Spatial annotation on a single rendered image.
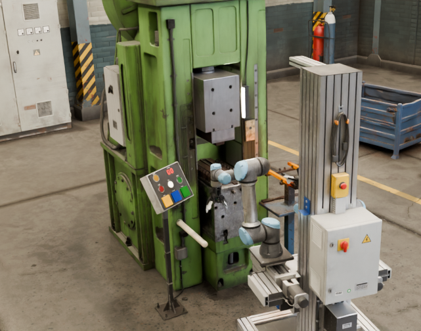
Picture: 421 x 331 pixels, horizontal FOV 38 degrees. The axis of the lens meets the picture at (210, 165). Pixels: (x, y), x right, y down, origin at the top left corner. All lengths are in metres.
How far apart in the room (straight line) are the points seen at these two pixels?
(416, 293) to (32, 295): 3.13
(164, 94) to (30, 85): 5.21
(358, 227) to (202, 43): 1.90
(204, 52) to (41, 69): 5.24
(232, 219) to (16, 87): 5.36
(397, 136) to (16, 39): 5.48
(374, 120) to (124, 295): 4.37
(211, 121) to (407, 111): 4.03
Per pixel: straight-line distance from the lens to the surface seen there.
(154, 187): 4.22
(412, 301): 5.10
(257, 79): 4.81
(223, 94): 4.51
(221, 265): 4.96
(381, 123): 8.10
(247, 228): 3.73
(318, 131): 3.32
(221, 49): 4.62
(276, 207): 4.83
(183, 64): 4.48
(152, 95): 4.81
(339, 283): 3.52
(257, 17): 4.73
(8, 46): 9.33
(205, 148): 5.11
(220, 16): 4.58
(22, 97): 9.48
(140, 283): 5.27
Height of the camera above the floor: 2.72
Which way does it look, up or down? 21 degrees down
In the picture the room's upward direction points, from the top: 2 degrees counter-clockwise
